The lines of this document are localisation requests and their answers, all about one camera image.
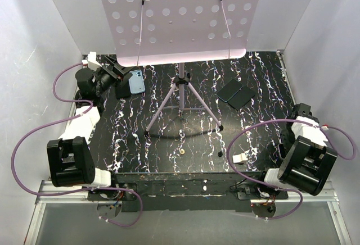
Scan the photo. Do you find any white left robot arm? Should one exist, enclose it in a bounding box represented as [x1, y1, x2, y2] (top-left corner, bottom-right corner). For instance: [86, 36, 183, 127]
[47, 52, 132, 200]

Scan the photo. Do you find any black phone case on table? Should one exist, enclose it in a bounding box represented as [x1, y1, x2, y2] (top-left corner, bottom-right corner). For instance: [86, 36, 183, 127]
[228, 87, 255, 110]

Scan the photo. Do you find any small white beige block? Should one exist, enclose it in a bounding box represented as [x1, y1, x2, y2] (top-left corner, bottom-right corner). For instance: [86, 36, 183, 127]
[232, 153, 248, 164]

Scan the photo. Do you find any black metal base plate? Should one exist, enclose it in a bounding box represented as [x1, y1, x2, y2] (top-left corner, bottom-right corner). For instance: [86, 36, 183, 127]
[84, 171, 289, 214]

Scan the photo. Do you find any light blue phone case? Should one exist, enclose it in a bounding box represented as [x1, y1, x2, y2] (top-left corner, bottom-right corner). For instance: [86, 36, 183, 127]
[129, 70, 146, 94]

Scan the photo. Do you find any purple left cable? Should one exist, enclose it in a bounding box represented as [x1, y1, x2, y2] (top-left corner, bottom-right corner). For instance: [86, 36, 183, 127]
[10, 62, 144, 228]

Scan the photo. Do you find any white perforated music stand desk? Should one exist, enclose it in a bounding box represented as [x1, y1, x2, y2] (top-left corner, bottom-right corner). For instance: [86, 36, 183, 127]
[101, 0, 259, 67]

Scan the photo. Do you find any black phone beside blue case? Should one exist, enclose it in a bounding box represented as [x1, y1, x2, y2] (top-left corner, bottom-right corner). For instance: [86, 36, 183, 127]
[115, 72, 132, 99]

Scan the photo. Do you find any black smartphone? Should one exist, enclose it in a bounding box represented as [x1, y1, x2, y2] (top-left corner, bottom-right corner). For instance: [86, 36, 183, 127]
[216, 79, 243, 102]

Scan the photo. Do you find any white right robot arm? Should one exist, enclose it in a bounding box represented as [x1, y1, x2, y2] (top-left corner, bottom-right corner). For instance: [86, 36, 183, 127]
[254, 103, 338, 199]

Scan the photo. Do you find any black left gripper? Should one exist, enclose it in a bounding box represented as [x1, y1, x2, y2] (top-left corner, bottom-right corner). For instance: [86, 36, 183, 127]
[94, 56, 137, 96]

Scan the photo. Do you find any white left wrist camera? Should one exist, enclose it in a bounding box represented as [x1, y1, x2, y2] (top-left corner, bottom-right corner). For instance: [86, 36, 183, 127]
[82, 52, 102, 71]

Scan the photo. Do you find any aluminium frame rail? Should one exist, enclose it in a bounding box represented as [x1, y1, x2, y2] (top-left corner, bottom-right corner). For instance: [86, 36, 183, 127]
[22, 55, 352, 245]

